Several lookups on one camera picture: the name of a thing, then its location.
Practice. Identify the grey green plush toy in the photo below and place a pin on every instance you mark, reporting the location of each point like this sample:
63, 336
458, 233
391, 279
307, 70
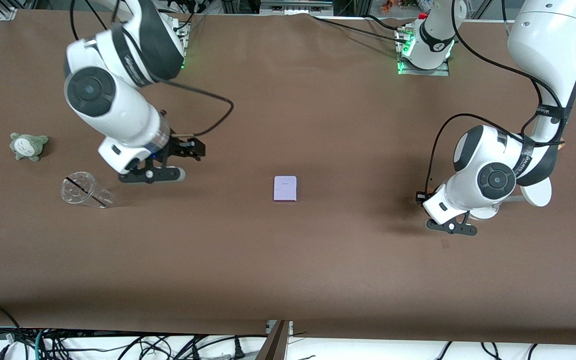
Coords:
27, 146

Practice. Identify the black drinking straw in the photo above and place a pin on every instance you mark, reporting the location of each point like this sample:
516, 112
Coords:
87, 192

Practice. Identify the aluminium frame profile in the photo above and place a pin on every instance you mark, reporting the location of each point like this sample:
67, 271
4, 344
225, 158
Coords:
8, 12

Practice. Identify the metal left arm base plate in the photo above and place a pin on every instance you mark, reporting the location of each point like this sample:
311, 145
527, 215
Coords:
433, 72

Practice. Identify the grey metal device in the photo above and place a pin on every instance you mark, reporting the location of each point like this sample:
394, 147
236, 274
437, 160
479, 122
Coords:
295, 6

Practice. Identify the white phone stand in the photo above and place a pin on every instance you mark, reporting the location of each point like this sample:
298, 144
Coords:
538, 192

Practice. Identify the orange toy figure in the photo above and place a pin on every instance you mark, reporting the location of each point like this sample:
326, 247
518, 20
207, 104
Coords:
388, 6

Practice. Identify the brown table cover sheet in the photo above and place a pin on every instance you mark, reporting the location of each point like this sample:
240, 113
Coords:
288, 250

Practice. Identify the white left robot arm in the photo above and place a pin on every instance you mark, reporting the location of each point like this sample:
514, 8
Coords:
543, 40

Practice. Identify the black power plug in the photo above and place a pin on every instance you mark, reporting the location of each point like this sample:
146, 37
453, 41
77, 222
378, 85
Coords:
239, 352

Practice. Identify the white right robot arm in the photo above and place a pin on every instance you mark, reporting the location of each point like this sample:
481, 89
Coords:
118, 110

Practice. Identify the clear plastic cup with lid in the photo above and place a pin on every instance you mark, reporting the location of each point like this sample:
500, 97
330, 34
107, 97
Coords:
75, 196

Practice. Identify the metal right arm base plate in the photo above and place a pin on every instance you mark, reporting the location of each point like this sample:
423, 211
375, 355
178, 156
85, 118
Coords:
182, 40

